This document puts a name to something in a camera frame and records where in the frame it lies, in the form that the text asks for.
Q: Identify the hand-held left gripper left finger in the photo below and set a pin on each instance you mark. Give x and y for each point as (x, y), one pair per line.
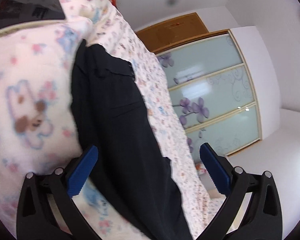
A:
(82, 172)

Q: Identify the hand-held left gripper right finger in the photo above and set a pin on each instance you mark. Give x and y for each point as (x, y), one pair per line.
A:
(215, 170)

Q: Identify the black pants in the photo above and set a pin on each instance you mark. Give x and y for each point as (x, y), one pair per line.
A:
(120, 130)

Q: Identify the clear tube of plush toys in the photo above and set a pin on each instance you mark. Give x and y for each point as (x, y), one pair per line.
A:
(201, 167)

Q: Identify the floral glass sliding wardrobe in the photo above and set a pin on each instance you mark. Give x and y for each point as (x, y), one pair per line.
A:
(215, 87)

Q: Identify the wooden door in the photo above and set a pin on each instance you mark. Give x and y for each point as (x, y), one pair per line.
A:
(170, 32)

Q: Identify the dark glossy object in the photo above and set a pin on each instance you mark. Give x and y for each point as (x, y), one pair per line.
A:
(27, 8)

